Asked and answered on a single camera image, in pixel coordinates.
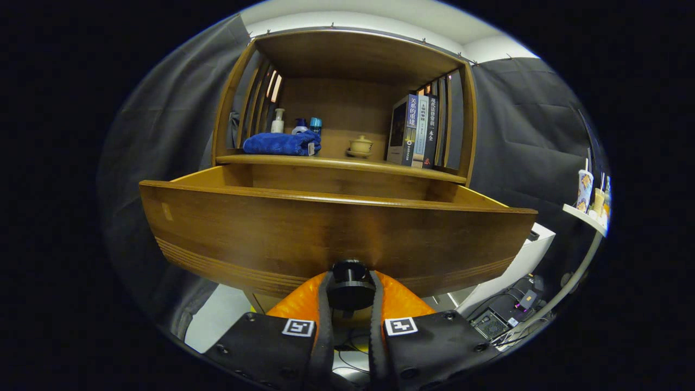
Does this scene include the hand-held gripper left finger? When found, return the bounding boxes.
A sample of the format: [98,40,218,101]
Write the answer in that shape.
[204,270,334,391]

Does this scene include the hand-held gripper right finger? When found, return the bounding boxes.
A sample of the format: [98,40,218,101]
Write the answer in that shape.
[369,270,503,391]

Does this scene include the wooden drawer with black knob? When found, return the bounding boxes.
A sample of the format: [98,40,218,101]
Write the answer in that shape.
[138,164,538,313]

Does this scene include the wooden countertop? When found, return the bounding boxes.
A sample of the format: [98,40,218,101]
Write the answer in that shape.
[216,144,467,184]

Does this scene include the wooden cabinet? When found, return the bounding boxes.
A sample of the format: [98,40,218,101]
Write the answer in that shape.
[212,30,478,188]

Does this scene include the black mesh box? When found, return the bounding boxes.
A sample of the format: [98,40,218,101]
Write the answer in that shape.
[470,310,509,340]

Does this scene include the black electronic device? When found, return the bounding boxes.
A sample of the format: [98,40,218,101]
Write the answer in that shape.
[505,276,545,322]

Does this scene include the white desk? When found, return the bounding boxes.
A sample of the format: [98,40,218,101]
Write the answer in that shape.
[429,223,557,316]

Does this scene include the white side table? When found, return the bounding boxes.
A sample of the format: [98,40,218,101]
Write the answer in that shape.
[494,204,608,348]

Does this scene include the blue folded towel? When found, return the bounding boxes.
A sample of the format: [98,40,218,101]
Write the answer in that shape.
[243,130,322,156]

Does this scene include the book with black spine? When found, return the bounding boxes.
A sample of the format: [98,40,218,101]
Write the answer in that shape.
[422,93,439,169]

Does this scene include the book with pale spine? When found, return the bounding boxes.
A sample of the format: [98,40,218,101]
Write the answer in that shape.
[411,95,431,168]

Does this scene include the beige lidded teacup with saucer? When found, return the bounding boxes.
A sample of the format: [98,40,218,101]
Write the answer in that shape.
[346,135,374,159]

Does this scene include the printed paper cup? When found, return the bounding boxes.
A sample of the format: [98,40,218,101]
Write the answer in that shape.
[577,169,594,212]

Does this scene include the book with dark cover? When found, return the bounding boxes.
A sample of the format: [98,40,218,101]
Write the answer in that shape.
[387,94,420,166]

